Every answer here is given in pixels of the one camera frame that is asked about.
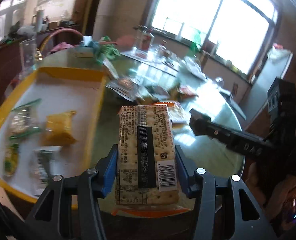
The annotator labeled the green edged clear snack bag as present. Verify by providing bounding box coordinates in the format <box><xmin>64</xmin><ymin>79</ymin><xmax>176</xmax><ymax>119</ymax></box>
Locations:
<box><xmin>8</xmin><ymin>98</ymin><xmax>42</xmax><ymax>140</ymax></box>

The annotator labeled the green cloth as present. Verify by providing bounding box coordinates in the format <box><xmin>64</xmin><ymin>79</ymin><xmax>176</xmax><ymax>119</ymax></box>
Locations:
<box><xmin>93</xmin><ymin>36</ymin><xmax>120</xmax><ymax>64</ymax></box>

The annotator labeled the yellow sandwich cracker bag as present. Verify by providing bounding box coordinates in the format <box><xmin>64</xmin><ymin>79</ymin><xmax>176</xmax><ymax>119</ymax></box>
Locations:
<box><xmin>43</xmin><ymin>110</ymin><xmax>77</xmax><ymax>147</ymax></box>

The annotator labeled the clear drinking glass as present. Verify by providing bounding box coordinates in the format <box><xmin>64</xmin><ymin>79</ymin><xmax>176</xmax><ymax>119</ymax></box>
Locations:
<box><xmin>20</xmin><ymin>38</ymin><xmax>36</xmax><ymax>73</ymax></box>

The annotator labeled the yellow rimmed white tray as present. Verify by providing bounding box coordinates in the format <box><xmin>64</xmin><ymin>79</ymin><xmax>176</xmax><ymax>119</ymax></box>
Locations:
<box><xmin>0</xmin><ymin>67</ymin><xmax>106</xmax><ymax>203</ymax></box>

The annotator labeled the large printed paper sheet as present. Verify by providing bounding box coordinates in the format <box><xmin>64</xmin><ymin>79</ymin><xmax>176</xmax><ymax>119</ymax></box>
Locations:
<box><xmin>120</xmin><ymin>51</ymin><xmax>179</xmax><ymax>76</ymax></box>

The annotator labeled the tissue box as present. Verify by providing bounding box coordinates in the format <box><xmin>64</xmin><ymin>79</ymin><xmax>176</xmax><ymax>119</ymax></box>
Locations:
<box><xmin>73</xmin><ymin>36</ymin><xmax>99</xmax><ymax>58</ymax></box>

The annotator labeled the white liquor bottle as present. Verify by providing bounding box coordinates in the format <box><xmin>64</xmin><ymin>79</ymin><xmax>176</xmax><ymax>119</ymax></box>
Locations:
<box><xmin>140</xmin><ymin>29</ymin><xmax>154</xmax><ymax>52</ymax></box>

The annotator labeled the orange cracker pack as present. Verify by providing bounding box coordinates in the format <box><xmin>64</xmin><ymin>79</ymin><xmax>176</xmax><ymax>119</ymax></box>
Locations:
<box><xmin>113</xmin><ymin>103</ymin><xmax>189</xmax><ymax>218</ymax></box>
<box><xmin>170</xmin><ymin>85</ymin><xmax>198</xmax><ymax>101</ymax></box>

